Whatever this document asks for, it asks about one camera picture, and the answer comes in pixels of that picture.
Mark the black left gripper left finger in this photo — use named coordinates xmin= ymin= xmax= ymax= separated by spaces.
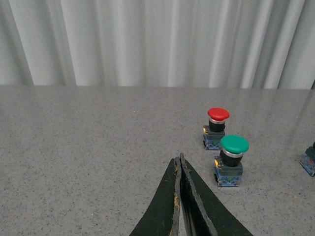
xmin=131 ymin=157 xmax=182 ymax=236

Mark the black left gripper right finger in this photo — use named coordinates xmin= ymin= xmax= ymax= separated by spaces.
xmin=180 ymin=153 xmax=252 ymax=236

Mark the yellow mushroom push button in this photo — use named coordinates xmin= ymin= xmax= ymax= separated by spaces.
xmin=300 ymin=144 xmax=315 ymax=177

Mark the green mushroom push button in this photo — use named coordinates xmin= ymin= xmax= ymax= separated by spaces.
xmin=214 ymin=135 xmax=249 ymax=187

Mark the red mushroom push button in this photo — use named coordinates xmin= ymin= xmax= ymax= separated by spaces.
xmin=203 ymin=107 xmax=230 ymax=150

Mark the white pleated curtain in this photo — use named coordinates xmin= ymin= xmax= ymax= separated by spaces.
xmin=0 ymin=0 xmax=315 ymax=89

